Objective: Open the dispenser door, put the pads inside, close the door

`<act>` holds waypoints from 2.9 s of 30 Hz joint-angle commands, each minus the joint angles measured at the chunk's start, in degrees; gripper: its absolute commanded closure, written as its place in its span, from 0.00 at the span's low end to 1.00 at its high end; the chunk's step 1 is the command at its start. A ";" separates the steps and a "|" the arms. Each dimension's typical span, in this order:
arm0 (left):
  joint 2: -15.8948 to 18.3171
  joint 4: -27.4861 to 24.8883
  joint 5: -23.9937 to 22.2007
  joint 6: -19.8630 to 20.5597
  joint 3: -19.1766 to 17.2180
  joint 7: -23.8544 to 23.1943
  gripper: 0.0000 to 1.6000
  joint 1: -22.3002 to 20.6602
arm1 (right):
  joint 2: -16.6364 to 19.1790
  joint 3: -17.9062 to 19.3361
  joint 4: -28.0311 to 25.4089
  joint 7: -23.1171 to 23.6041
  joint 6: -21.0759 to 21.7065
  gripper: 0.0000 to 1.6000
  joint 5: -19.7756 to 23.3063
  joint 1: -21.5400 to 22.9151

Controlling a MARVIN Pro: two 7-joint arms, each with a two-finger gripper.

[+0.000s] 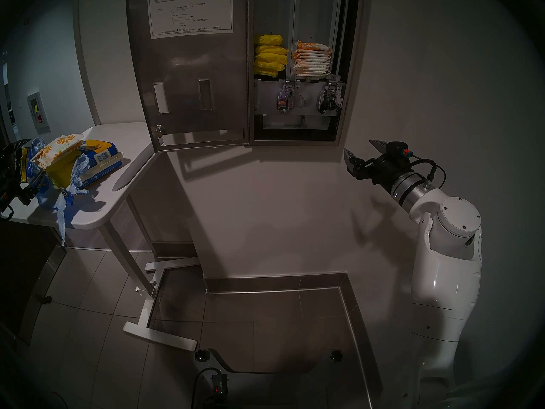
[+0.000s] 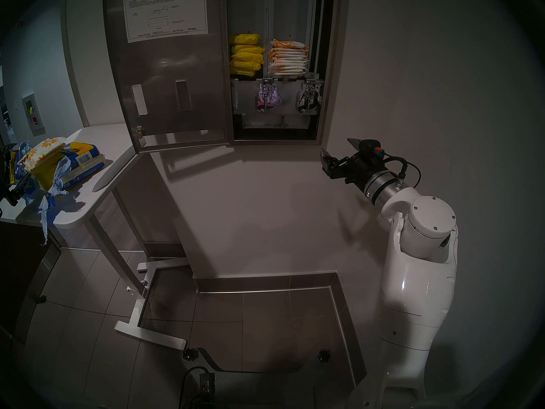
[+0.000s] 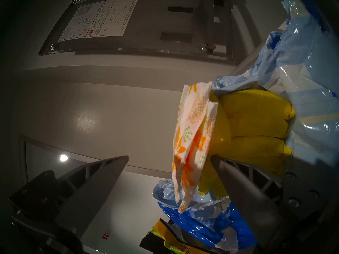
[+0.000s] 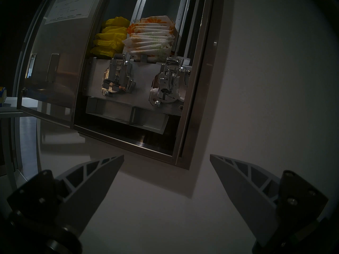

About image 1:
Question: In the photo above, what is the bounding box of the dark robot base platform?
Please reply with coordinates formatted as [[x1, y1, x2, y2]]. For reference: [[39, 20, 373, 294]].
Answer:
[[211, 349, 371, 409]]

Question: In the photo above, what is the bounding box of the stainless steel dispenser cabinet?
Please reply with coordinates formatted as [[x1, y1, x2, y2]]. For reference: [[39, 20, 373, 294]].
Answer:
[[247, 0, 363, 147]]

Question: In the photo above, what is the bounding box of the white pad orange flower print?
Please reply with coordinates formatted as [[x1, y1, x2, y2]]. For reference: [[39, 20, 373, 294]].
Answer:
[[32, 133, 86, 167]]

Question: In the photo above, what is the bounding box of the blue pad package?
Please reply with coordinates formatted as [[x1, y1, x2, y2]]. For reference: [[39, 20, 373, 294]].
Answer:
[[26, 138, 124, 247]]

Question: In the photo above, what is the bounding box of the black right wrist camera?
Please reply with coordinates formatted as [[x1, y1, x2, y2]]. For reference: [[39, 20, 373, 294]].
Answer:
[[383, 141, 411, 159]]

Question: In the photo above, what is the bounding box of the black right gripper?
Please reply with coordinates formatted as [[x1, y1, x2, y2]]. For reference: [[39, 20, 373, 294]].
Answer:
[[343, 140, 410, 188]]

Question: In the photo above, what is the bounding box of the white instruction sheet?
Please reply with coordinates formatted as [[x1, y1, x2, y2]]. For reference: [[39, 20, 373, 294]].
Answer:
[[147, 0, 234, 40]]

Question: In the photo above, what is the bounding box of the stainless steel dispenser door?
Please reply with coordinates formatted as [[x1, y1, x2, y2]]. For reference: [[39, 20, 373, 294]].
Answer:
[[126, 0, 252, 153]]

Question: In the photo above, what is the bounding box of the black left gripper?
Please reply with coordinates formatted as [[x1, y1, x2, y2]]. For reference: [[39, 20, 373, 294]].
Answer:
[[0, 138, 46, 219]]

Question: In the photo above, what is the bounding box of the white table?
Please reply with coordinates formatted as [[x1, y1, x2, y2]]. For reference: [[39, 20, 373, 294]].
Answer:
[[0, 122, 199, 352]]

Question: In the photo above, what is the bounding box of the chrome dispenser lever mechanism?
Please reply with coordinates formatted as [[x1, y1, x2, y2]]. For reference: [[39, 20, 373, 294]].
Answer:
[[317, 81, 344, 115], [276, 81, 304, 114]]

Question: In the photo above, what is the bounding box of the black power box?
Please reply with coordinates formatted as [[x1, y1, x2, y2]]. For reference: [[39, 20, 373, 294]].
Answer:
[[192, 367, 228, 409]]

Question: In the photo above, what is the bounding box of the black cable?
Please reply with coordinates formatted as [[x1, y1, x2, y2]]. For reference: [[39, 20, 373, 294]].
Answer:
[[409, 157, 446, 190]]

